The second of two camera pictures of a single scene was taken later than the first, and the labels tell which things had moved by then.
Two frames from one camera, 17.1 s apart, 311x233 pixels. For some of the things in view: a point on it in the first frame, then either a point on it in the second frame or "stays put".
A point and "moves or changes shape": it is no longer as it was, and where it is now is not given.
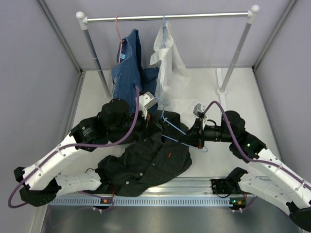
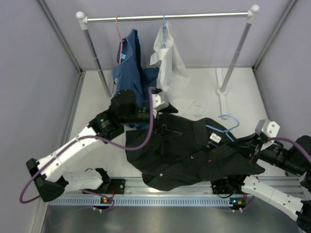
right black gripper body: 198,129 → 253,158
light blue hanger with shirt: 164,43 stays put
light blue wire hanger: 176,128 moves or changes shape
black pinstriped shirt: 138,165 moves or changes shape
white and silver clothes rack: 222,88 stays put
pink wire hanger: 122,41 stays put
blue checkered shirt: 129,72 stays put
